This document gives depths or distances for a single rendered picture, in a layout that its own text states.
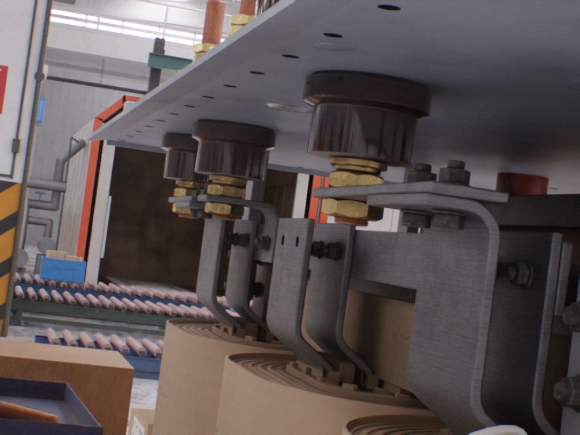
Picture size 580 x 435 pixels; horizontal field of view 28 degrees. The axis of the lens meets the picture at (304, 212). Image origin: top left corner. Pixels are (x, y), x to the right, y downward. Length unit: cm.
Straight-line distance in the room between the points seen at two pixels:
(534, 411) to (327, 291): 49
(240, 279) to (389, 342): 49
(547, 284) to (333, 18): 23
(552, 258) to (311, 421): 39
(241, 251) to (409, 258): 65
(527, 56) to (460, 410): 24
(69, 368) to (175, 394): 81
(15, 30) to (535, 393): 1091
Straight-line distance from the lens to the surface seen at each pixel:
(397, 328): 117
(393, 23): 74
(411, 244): 104
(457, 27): 73
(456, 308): 80
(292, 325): 119
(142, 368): 951
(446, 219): 77
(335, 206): 96
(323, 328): 123
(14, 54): 1154
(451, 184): 75
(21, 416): 181
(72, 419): 199
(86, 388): 240
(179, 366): 159
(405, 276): 104
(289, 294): 121
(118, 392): 241
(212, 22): 178
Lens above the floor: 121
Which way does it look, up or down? 2 degrees up
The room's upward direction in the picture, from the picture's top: 7 degrees clockwise
